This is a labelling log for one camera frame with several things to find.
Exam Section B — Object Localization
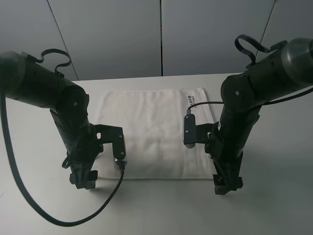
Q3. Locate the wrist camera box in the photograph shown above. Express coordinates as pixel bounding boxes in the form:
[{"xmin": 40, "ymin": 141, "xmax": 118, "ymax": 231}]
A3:
[
  {"xmin": 183, "ymin": 113, "xmax": 214, "ymax": 149},
  {"xmin": 94, "ymin": 124, "xmax": 127, "ymax": 170}
]

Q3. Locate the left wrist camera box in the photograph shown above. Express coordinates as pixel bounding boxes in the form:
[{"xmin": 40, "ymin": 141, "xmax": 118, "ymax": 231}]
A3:
[{"xmin": 94, "ymin": 124, "xmax": 127, "ymax": 170}]

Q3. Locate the black left camera cable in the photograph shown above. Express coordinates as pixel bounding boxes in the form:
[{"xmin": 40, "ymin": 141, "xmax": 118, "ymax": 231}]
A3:
[{"xmin": 0, "ymin": 88, "xmax": 126, "ymax": 227}]

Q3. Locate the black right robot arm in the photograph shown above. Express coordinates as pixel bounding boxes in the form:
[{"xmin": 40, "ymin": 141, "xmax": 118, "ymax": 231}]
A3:
[{"xmin": 205, "ymin": 35, "xmax": 313, "ymax": 195}]

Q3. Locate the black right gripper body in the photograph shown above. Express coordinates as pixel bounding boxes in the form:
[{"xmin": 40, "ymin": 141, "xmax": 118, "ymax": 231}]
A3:
[{"xmin": 206, "ymin": 132, "xmax": 243, "ymax": 186}]

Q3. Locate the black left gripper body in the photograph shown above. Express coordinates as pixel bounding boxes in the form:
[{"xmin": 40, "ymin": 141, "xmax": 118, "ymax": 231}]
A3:
[{"xmin": 64, "ymin": 132, "xmax": 103, "ymax": 179}]

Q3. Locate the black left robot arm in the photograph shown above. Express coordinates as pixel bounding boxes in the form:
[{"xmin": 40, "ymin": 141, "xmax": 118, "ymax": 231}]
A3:
[{"xmin": 0, "ymin": 51, "xmax": 103, "ymax": 189}]

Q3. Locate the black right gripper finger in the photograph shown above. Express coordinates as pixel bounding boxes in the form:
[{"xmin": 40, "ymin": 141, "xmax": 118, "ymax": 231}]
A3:
[
  {"xmin": 213, "ymin": 174, "xmax": 226, "ymax": 195},
  {"xmin": 228, "ymin": 176, "xmax": 243, "ymax": 191}
]

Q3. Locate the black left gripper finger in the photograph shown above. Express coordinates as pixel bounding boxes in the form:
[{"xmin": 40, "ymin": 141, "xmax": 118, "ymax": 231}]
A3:
[
  {"xmin": 84, "ymin": 170, "xmax": 98, "ymax": 189},
  {"xmin": 69, "ymin": 172, "xmax": 85, "ymax": 189}
]

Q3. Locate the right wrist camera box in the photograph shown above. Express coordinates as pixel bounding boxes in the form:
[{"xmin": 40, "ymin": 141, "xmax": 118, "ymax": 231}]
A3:
[{"xmin": 183, "ymin": 113, "xmax": 214, "ymax": 149}]

